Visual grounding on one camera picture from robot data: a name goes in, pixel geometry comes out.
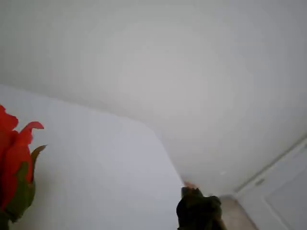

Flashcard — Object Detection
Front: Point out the red artificial rose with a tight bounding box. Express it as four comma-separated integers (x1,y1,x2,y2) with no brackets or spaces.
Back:
0,104,47,230

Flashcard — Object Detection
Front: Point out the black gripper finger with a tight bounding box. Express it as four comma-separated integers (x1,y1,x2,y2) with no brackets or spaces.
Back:
176,186,227,230

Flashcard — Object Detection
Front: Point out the white panel door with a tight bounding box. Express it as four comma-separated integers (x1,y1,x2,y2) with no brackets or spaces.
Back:
234,136,307,230

